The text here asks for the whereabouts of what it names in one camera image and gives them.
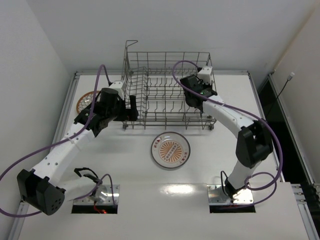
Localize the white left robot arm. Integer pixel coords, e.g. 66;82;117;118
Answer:
17;87;139;216

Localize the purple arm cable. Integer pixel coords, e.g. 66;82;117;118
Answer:
0;64;118;216
172;60;283;208

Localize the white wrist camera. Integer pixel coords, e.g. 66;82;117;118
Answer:
197;65;214;85
109;80;126;100

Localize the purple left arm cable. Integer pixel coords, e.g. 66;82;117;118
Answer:
0;64;118;216

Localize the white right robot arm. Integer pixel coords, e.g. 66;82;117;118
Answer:
177;74;273;198

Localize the aluminium frame rail right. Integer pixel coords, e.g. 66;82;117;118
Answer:
257;72;320;240

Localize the grey wire dish rack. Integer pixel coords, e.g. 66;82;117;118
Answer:
121;40;216;130

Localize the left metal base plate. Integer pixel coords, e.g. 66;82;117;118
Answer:
73;184;120;206

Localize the floral plate brown rim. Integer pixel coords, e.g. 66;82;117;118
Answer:
75;91;94;114

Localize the black wall cable white plug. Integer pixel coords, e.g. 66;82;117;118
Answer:
265;72;295;118

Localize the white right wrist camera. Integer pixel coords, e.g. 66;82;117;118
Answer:
197;65;214;85

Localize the metal base plate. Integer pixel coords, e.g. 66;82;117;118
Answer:
73;184;120;206
206;184;254;207

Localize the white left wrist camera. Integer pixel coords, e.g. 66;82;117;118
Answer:
109;80;126;100

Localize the orange sunburst plate dark rim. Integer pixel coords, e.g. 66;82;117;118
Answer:
150;131;191;170

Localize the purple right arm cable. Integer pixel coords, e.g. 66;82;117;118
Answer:
172;60;283;208

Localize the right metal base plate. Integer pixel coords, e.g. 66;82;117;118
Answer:
206;184;254;207

